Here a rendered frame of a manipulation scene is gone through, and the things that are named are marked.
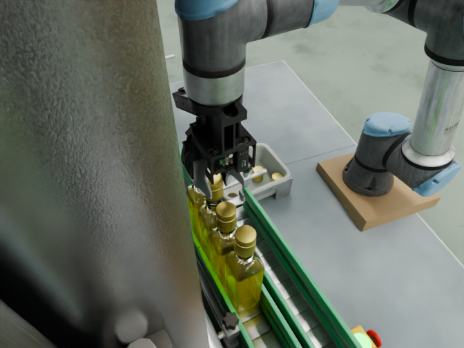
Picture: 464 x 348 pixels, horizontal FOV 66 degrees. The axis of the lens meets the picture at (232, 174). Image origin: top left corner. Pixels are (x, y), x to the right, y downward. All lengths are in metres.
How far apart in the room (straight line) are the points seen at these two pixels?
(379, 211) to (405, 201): 0.10
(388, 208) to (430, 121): 0.35
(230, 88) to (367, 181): 0.75
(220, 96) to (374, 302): 0.74
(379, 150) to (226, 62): 0.70
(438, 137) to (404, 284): 0.40
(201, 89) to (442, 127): 0.59
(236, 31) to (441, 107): 0.55
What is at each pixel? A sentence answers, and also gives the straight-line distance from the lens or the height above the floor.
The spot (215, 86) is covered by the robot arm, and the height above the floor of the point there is 1.40.
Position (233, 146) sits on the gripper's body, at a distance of 0.47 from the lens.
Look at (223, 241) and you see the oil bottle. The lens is 0.64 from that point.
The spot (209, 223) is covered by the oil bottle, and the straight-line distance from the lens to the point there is 0.67.
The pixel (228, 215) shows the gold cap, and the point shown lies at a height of 1.16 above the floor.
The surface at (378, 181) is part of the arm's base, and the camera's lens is 1.12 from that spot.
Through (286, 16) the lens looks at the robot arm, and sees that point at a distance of 0.43.
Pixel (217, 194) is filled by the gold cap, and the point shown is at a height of 1.15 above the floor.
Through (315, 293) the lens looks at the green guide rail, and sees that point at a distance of 0.77.
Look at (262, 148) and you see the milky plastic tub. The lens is 1.17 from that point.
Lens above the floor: 1.64
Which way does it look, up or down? 48 degrees down
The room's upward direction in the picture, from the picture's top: straight up
